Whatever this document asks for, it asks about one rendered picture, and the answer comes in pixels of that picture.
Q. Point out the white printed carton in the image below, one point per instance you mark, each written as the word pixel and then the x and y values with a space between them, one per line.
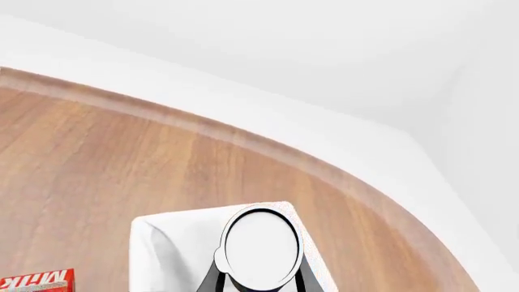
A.
pixel 174 243

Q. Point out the red milk carton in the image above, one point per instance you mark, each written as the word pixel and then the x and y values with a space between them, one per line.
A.
pixel 36 280

